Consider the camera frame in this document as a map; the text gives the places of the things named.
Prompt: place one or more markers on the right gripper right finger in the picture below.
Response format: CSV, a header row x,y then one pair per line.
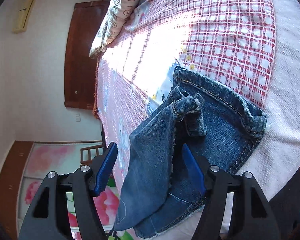
x,y
252,216

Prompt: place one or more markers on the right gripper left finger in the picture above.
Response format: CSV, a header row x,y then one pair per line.
x,y
47,217

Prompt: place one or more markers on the blue denim jeans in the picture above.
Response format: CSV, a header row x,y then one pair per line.
x,y
208,117

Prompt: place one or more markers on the floral sliding wardrobe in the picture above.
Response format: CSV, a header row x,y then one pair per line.
x,y
10,182

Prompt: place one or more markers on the wooden chair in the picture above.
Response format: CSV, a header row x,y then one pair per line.
x,y
87,154

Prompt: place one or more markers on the pink checked bed sheet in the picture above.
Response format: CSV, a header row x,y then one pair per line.
x,y
230,41

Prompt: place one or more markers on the dark wooden headboard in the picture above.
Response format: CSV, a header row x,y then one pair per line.
x,y
79,67

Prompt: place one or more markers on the floral quilt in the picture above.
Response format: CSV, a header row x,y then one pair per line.
x,y
117,14

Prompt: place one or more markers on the white wall switch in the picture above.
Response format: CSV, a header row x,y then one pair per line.
x,y
78,117

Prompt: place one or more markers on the wall air conditioner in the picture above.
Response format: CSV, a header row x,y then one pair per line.
x,y
24,10

